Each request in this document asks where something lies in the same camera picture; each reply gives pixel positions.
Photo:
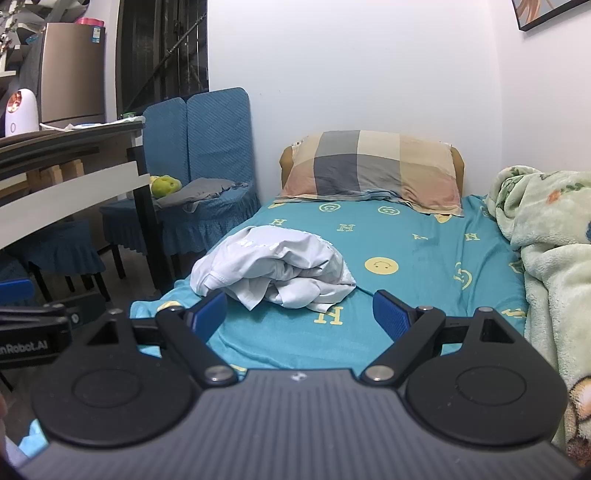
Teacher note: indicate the pink lidded container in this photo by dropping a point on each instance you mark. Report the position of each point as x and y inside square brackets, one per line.
[90, 21]

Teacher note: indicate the green fleece blanket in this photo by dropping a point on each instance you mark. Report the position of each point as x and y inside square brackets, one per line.
[554, 240]

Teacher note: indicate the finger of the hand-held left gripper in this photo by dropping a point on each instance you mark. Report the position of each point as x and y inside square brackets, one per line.
[16, 291]
[46, 313]

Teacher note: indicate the dark window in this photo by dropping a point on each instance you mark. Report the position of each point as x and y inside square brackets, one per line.
[161, 50]

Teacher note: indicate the white shirt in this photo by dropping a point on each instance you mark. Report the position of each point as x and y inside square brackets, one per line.
[277, 263]

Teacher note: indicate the cluttered white shelf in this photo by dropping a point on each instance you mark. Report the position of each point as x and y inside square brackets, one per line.
[16, 50]

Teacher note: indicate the framed wall picture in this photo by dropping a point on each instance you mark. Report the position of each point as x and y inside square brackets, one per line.
[549, 11]

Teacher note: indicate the white packets on table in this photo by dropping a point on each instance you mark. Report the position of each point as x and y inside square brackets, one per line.
[111, 122]

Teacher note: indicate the blue covered stool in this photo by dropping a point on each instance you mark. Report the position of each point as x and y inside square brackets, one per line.
[55, 249]

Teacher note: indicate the plaid pillow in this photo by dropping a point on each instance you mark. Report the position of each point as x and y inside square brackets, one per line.
[369, 170]

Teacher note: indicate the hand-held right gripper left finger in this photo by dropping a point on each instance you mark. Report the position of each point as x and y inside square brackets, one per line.
[208, 316]

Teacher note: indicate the white humidifier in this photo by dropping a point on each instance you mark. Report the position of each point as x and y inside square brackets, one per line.
[21, 113]

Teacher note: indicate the green plush toy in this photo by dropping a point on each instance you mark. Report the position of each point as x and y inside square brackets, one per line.
[165, 186]

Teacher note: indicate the brown pillow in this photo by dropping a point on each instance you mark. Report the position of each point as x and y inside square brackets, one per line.
[286, 166]

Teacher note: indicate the dark table with white edge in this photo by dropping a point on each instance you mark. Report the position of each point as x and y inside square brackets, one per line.
[69, 194]

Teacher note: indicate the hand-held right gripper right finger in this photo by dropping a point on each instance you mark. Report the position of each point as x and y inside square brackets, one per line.
[390, 316]

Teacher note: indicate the grey cloth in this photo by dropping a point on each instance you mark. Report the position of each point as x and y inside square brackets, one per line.
[198, 191]

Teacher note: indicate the blue covered chair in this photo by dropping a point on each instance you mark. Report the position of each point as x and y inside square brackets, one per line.
[164, 138]
[219, 134]

